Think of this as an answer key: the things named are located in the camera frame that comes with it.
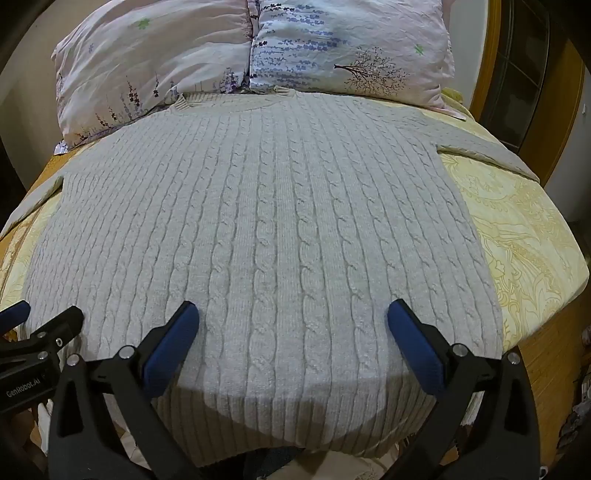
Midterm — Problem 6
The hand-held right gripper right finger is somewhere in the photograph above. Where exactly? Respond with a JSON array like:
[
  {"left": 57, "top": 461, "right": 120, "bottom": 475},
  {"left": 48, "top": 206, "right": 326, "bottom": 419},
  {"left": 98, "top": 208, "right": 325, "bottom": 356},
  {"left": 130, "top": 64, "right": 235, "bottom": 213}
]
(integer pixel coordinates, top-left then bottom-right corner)
[{"left": 387, "top": 299, "right": 541, "bottom": 480}]

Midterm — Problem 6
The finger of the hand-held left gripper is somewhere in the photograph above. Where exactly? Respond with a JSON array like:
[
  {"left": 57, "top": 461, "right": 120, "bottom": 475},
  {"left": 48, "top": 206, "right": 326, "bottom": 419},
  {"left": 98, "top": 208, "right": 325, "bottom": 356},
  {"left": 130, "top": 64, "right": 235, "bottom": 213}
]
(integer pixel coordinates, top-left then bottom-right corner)
[
  {"left": 0, "top": 301, "right": 31, "bottom": 334},
  {"left": 0, "top": 306, "right": 85, "bottom": 370}
]

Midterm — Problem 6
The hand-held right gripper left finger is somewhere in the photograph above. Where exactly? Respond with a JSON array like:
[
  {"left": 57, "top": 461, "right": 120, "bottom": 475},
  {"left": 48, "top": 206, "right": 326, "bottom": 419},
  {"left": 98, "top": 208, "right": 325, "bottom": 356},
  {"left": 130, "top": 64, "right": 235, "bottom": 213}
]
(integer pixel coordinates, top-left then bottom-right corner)
[{"left": 48, "top": 301, "right": 204, "bottom": 480}]

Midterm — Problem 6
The grey cable knit sweater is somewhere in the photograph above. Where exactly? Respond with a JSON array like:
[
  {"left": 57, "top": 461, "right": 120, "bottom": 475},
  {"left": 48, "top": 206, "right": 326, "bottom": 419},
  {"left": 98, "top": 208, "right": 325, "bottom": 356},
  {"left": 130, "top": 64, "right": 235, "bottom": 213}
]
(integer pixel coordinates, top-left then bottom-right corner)
[{"left": 0, "top": 90, "right": 541, "bottom": 468}]

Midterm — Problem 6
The yellow patterned bed sheet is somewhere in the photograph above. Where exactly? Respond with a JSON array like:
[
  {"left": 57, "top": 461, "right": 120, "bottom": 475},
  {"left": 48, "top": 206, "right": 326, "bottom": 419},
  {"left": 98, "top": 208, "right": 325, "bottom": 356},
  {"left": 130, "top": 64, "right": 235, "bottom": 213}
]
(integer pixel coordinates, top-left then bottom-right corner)
[{"left": 0, "top": 88, "right": 591, "bottom": 361}]

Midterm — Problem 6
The pink floral pillow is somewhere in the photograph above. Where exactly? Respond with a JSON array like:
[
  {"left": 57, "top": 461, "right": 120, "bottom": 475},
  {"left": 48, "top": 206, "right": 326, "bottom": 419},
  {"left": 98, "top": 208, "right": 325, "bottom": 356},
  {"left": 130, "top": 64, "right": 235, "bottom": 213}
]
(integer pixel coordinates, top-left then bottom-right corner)
[{"left": 51, "top": 0, "right": 252, "bottom": 155}]

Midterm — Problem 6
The wooden framed glass door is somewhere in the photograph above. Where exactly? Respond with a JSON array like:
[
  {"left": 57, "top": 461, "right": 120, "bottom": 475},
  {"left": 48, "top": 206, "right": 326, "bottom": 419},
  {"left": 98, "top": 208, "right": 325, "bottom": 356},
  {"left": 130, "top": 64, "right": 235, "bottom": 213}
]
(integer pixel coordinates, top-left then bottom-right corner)
[{"left": 468, "top": 0, "right": 591, "bottom": 185}]

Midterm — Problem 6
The blue floral tree print pillow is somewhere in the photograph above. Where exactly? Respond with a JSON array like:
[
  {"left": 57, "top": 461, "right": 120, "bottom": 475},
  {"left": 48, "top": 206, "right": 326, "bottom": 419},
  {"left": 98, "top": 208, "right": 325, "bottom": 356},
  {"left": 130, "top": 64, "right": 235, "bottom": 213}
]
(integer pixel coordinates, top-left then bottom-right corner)
[{"left": 247, "top": 0, "right": 467, "bottom": 121}]

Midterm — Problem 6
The wooden bed frame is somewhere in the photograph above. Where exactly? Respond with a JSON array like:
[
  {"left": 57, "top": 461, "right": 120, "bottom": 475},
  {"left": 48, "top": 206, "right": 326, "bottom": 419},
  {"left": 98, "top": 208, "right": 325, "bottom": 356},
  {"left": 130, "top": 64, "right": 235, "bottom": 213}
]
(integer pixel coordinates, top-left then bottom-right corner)
[{"left": 517, "top": 295, "right": 591, "bottom": 444}]

